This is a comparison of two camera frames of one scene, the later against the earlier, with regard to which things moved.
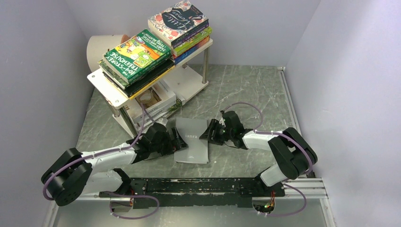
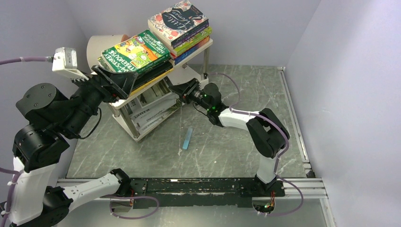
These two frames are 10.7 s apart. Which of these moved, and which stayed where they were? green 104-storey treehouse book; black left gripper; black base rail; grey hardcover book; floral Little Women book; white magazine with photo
Moved: grey hardcover book; black left gripper
Stayed: green 104-storey treehouse book; white magazine with photo; floral Little Women book; black base rail
